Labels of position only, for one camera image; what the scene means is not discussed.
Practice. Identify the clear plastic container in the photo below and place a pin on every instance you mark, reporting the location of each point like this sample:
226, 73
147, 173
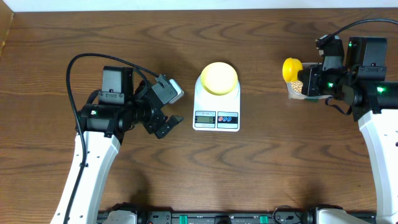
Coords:
300, 96

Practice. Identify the soybeans in container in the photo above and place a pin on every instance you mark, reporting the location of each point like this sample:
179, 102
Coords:
297, 86

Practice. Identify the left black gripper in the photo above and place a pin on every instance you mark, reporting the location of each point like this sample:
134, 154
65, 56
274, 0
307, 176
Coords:
158, 117

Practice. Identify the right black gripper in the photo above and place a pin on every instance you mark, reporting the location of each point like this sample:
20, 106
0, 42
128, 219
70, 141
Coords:
310, 83

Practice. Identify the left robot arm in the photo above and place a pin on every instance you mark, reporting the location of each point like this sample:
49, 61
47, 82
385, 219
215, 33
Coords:
102, 122

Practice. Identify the yellow measuring scoop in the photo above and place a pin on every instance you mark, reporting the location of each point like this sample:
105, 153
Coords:
290, 69

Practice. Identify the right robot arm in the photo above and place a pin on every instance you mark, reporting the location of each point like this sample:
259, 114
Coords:
357, 76

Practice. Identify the yellow plastic bowl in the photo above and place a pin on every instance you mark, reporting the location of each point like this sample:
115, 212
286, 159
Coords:
219, 78

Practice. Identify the white digital kitchen scale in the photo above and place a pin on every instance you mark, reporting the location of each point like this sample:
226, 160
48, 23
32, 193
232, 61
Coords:
216, 113

